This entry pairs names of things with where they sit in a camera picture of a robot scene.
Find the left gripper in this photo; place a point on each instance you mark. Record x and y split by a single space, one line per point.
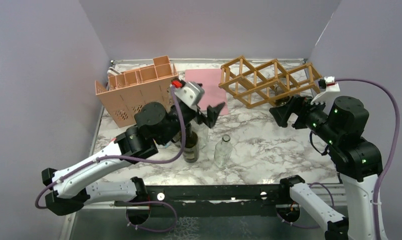
212 113

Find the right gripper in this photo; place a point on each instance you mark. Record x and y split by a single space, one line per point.
304 105

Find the clear bottle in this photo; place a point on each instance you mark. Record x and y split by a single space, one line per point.
203 133
223 151

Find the dark bottle black cap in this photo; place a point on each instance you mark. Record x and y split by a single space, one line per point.
191 144

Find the dark bottle silver neck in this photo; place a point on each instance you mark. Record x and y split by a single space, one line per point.
177 139

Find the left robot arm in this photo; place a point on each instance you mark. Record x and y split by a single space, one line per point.
69 190

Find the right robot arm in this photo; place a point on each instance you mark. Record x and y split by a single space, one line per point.
358 161

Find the wooden wine rack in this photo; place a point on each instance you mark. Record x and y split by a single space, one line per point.
269 83

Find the pink clipboard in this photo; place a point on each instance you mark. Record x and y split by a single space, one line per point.
209 79

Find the peach plastic organizer basket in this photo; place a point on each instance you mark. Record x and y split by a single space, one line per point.
130 90

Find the white item behind basket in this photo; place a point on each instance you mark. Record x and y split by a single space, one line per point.
112 72

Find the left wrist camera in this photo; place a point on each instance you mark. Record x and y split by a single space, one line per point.
190 93

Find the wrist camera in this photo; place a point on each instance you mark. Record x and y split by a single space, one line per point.
330 89
190 93

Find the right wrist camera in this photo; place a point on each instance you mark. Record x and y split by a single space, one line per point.
330 89

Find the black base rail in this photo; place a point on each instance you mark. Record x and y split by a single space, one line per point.
212 200

